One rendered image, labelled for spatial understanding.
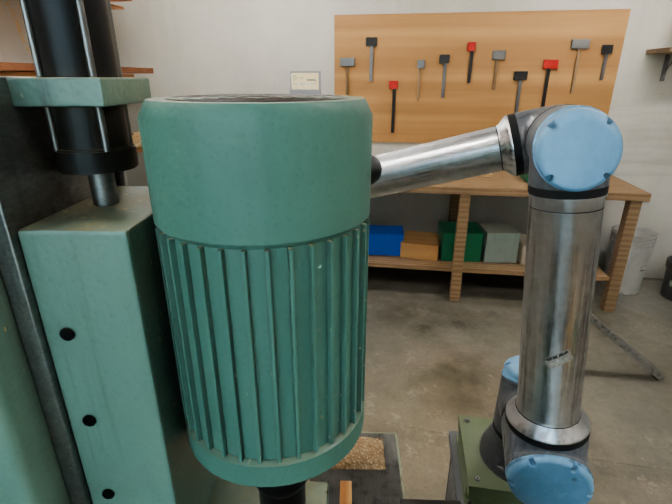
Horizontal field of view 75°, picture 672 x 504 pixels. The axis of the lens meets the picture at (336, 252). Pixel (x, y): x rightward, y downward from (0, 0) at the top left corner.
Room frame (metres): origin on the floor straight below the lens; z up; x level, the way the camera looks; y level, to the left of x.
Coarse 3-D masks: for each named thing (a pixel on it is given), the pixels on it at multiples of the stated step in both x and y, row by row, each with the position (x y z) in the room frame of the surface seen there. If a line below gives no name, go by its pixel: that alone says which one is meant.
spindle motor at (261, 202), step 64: (192, 128) 0.28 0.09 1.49; (256, 128) 0.27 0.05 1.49; (320, 128) 0.29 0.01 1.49; (192, 192) 0.28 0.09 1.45; (256, 192) 0.27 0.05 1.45; (320, 192) 0.29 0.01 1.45; (192, 256) 0.29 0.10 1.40; (256, 256) 0.28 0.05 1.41; (320, 256) 0.29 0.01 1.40; (192, 320) 0.29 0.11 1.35; (256, 320) 0.28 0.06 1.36; (320, 320) 0.29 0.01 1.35; (192, 384) 0.30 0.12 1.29; (256, 384) 0.28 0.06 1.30; (320, 384) 0.29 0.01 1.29; (192, 448) 0.31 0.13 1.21; (256, 448) 0.28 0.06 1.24; (320, 448) 0.29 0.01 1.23
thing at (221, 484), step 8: (216, 480) 0.39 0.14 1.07; (224, 480) 0.39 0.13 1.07; (216, 488) 0.38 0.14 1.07; (224, 488) 0.38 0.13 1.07; (232, 488) 0.38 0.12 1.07; (240, 488) 0.38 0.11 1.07; (248, 488) 0.38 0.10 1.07; (256, 488) 0.38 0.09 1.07; (312, 488) 0.38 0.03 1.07; (320, 488) 0.38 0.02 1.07; (328, 488) 0.38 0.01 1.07; (216, 496) 0.37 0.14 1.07; (224, 496) 0.37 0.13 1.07; (232, 496) 0.37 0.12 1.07; (240, 496) 0.37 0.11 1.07; (248, 496) 0.37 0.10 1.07; (256, 496) 0.37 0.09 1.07; (312, 496) 0.37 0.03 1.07; (320, 496) 0.37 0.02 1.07; (328, 496) 0.38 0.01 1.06
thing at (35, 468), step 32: (0, 288) 0.29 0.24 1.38; (0, 320) 0.28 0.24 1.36; (0, 352) 0.27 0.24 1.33; (0, 384) 0.26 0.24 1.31; (32, 384) 0.29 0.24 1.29; (0, 416) 0.26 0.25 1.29; (32, 416) 0.28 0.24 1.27; (0, 448) 0.26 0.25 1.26; (32, 448) 0.27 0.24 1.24; (0, 480) 0.26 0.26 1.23; (32, 480) 0.26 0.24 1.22
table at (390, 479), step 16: (368, 432) 0.65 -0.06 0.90; (384, 448) 0.61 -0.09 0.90; (400, 464) 0.57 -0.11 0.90; (320, 480) 0.54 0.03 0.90; (336, 480) 0.54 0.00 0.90; (352, 480) 0.54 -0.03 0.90; (368, 480) 0.54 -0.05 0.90; (384, 480) 0.54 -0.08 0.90; (400, 480) 0.54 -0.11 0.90; (336, 496) 0.51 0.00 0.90; (352, 496) 0.51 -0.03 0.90; (368, 496) 0.51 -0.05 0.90; (384, 496) 0.51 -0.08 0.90; (400, 496) 0.51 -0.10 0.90
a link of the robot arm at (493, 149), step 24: (504, 120) 0.84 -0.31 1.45; (528, 120) 0.81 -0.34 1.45; (432, 144) 0.88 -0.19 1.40; (456, 144) 0.85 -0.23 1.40; (480, 144) 0.84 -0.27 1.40; (504, 144) 0.82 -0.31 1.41; (384, 168) 0.88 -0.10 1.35; (408, 168) 0.87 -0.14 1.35; (432, 168) 0.85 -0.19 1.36; (456, 168) 0.84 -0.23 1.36; (480, 168) 0.84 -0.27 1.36; (504, 168) 0.83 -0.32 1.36; (528, 168) 0.81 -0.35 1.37; (384, 192) 0.89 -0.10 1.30
